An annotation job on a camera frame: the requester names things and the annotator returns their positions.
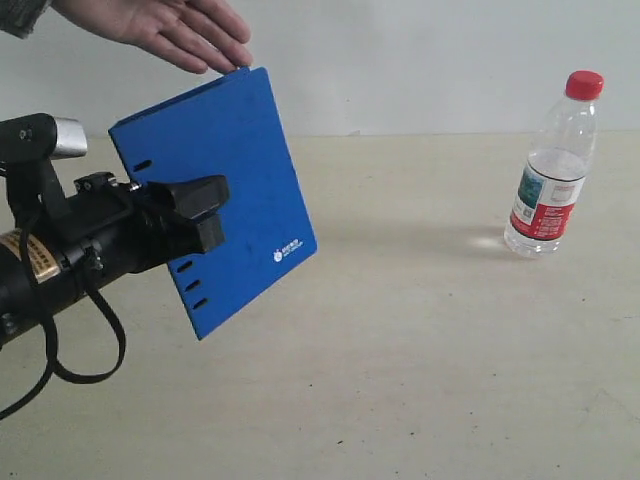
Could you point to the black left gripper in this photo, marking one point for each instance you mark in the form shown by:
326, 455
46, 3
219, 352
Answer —
117, 228

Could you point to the blue ring binder notebook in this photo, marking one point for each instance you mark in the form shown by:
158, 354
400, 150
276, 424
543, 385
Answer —
219, 152

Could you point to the clear plastic water bottle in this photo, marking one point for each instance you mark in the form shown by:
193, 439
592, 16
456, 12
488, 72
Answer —
557, 164

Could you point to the grey knitted sleeve forearm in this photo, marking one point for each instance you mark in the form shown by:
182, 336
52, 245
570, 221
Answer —
18, 17

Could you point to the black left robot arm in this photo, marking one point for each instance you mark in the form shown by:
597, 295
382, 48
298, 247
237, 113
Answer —
32, 274

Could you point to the person's open bare hand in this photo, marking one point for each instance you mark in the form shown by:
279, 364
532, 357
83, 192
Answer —
195, 36

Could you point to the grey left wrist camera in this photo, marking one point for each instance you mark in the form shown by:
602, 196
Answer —
71, 140

